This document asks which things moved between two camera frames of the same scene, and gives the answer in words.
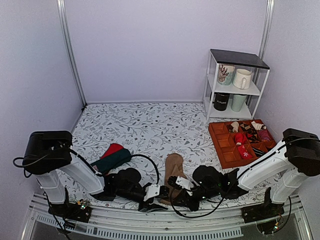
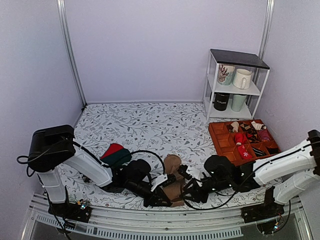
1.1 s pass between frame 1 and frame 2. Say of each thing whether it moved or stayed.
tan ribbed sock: stayed
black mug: stayed
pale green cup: stayed
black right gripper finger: moved
